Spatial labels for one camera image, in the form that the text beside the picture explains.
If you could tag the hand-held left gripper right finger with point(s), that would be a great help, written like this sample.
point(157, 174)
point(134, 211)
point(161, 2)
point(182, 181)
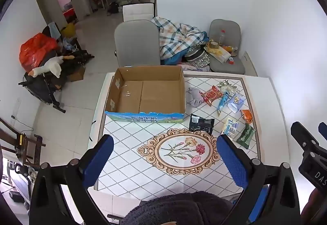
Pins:
point(231, 161)

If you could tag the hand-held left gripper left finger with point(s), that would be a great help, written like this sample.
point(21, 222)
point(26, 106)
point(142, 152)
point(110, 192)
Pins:
point(100, 158)

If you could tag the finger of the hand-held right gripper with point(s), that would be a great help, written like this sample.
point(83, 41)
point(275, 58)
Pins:
point(323, 130)
point(304, 138)

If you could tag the green packet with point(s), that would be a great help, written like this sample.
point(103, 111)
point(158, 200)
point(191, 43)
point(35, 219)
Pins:
point(245, 136)

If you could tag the yellow blue packet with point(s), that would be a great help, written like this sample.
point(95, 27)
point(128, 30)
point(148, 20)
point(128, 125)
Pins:
point(229, 128)

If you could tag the black snack packet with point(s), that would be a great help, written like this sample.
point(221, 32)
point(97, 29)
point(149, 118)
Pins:
point(201, 124)

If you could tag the orange snack packet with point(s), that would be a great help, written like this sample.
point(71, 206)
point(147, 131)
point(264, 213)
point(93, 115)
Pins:
point(247, 116)

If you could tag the blue cartoon tissue pack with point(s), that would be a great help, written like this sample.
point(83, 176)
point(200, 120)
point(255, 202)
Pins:
point(236, 102)

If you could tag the blue snack packet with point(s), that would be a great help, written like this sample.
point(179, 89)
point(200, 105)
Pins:
point(223, 102)

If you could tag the red snack packet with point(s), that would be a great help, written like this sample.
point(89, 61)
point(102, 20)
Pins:
point(211, 95)

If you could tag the purple grey cloth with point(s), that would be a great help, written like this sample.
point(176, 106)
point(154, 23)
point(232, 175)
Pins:
point(196, 97)

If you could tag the person's right forearm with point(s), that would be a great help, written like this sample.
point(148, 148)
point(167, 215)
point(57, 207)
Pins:
point(314, 208)

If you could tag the dark fleece garment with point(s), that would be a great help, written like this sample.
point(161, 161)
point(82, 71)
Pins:
point(178, 208)

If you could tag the silver floral packet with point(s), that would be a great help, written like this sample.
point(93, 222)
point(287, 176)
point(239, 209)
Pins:
point(228, 86)

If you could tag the dark wooden chair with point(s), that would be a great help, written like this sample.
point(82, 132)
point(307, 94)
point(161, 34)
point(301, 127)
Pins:
point(23, 143)

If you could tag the black folding cart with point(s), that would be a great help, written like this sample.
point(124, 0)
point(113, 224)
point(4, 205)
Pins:
point(48, 89)

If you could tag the small cardboard box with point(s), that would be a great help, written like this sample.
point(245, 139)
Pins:
point(76, 74)

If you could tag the pink cloth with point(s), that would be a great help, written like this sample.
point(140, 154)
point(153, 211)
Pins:
point(194, 68)

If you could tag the white plush goose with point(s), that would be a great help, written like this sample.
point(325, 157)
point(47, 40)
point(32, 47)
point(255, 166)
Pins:
point(52, 66)

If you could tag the yellow plastic bag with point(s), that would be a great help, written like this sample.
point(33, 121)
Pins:
point(221, 55)

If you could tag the striped cloth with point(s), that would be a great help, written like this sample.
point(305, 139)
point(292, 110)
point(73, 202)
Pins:
point(195, 52)

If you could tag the tape roll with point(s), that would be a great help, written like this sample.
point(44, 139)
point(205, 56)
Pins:
point(213, 46)

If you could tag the blue cloth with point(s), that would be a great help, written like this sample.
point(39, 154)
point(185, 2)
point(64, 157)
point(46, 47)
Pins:
point(173, 60)

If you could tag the plastic bottle red cap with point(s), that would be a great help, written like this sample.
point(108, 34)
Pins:
point(221, 37)

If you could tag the orange plastic bag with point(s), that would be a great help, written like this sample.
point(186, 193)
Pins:
point(35, 48)

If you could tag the grey cluttered chair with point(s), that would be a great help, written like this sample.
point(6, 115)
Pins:
point(231, 30)

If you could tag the yellow sack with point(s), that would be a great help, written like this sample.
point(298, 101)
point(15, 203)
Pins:
point(68, 30)

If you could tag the plaid blanket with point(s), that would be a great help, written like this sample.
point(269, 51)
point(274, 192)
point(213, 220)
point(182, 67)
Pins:
point(176, 38)

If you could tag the white chair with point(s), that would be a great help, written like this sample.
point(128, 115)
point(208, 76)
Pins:
point(138, 12)

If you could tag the white wall panel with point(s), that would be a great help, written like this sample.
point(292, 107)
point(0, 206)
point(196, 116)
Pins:
point(250, 64)

